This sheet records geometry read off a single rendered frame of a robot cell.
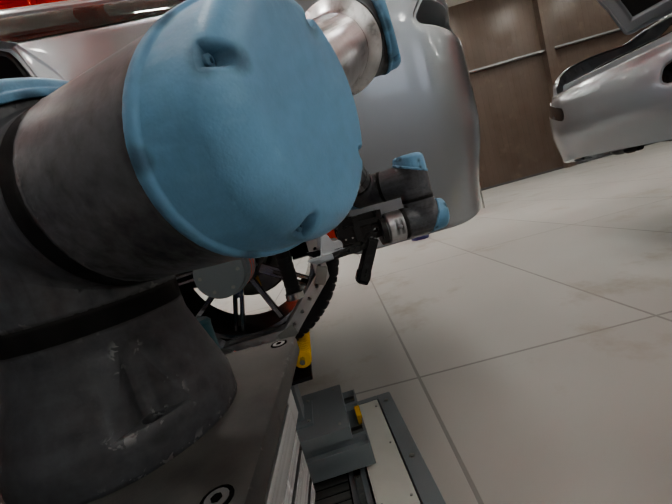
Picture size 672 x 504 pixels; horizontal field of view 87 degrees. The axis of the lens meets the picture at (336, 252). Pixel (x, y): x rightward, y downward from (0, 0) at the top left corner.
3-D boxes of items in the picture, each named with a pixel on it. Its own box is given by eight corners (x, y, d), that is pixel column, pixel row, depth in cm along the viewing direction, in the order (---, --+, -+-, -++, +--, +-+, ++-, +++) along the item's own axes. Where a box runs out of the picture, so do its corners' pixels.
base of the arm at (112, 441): (193, 477, 19) (130, 303, 18) (-71, 545, 19) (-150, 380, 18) (255, 357, 34) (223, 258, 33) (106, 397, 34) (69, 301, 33)
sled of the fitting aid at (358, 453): (359, 407, 152) (353, 386, 151) (377, 465, 117) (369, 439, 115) (245, 443, 149) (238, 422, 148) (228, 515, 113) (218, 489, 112)
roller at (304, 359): (311, 335, 136) (307, 321, 136) (314, 368, 107) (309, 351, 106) (296, 340, 136) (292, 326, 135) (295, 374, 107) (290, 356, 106)
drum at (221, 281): (263, 278, 111) (249, 234, 109) (254, 292, 90) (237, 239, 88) (218, 290, 110) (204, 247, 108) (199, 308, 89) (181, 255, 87)
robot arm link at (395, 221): (400, 238, 90) (410, 240, 82) (383, 243, 90) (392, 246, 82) (393, 209, 89) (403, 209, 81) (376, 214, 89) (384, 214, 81)
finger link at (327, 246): (301, 241, 77) (332, 230, 83) (309, 267, 77) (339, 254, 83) (310, 239, 74) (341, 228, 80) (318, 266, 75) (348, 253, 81)
